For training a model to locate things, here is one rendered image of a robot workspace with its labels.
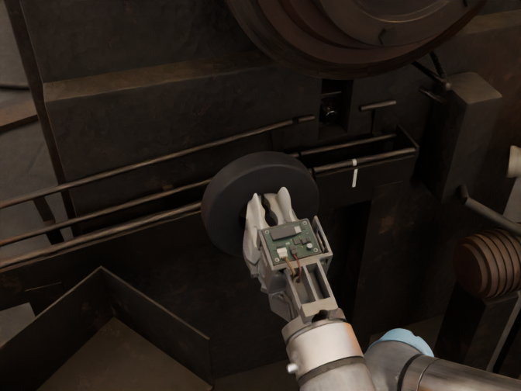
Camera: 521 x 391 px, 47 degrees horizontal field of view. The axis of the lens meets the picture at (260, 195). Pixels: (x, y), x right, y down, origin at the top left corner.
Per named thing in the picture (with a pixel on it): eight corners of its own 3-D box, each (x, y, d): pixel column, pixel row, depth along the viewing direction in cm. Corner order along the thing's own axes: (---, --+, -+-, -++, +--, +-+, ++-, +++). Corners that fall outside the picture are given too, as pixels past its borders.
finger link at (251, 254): (270, 212, 74) (293, 273, 70) (270, 219, 75) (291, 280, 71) (234, 221, 73) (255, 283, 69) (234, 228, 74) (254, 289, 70)
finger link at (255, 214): (260, 162, 73) (284, 225, 68) (257, 189, 78) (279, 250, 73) (236, 167, 72) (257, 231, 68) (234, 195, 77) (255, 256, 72)
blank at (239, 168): (188, 171, 73) (194, 188, 71) (305, 134, 75) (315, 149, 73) (212, 256, 83) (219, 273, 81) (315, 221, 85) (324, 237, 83)
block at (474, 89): (412, 174, 125) (434, 73, 109) (446, 167, 127) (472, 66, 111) (439, 207, 117) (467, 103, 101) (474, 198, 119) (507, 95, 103)
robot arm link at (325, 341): (357, 371, 67) (288, 392, 65) (341, 333, 69) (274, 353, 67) (370, 349, 60) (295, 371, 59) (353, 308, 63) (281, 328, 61)
